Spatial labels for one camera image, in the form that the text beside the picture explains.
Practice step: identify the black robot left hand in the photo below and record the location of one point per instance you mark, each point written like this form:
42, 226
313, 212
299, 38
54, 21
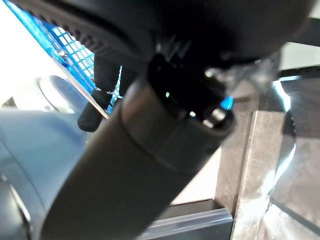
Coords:
175, 25

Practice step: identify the blue plastic shopping basket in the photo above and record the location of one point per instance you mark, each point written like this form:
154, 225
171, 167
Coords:
72, 47

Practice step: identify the dark floor plinth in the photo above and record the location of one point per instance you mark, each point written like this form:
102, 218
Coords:
250, 162

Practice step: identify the black store shelf board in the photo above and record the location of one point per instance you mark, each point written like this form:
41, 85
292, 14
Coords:
195, 222

